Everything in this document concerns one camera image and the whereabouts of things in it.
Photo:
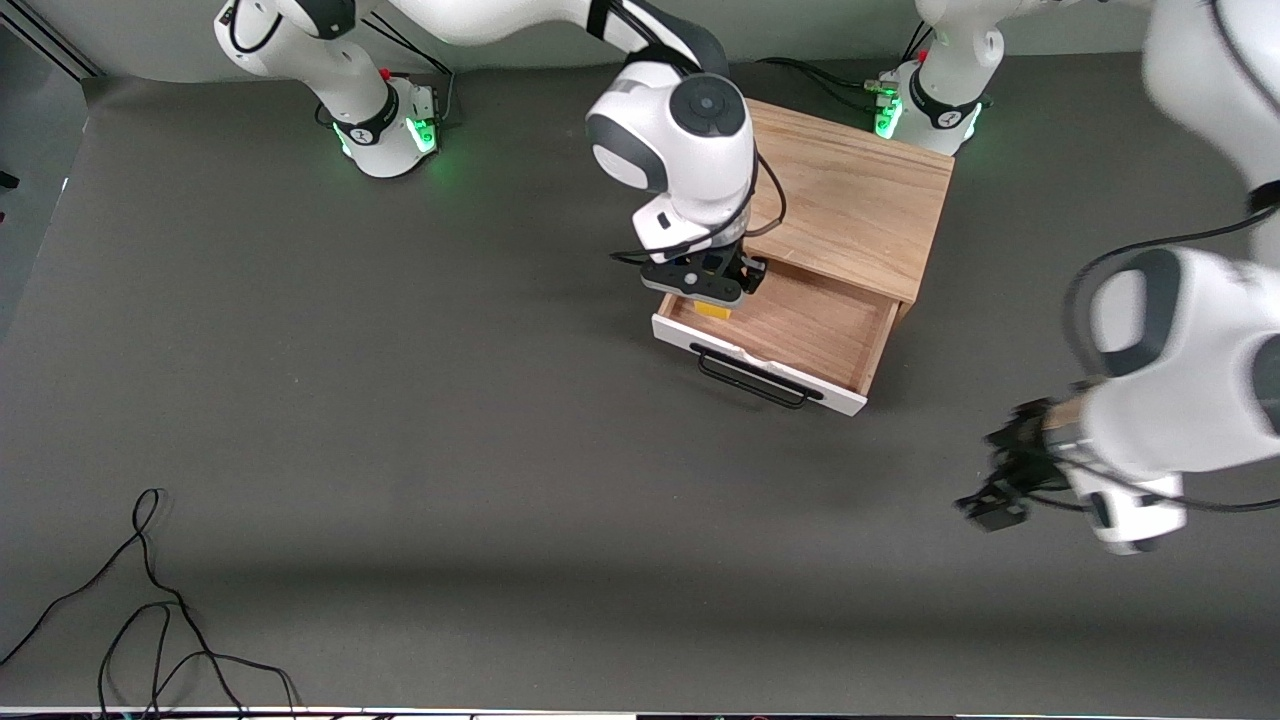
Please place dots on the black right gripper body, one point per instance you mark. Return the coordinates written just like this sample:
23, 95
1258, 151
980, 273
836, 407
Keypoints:
741, 269

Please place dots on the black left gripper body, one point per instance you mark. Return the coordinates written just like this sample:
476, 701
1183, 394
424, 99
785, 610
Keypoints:
1022, 446

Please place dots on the yellow cube block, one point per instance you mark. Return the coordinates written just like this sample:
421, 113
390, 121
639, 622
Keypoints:
712, 311

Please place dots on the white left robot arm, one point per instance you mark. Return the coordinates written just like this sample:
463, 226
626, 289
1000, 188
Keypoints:
1180, 380

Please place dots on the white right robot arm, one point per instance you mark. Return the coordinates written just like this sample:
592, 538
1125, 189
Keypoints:
700, 160

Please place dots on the wooden drawer cabinet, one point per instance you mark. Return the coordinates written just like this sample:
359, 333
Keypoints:
860, 190

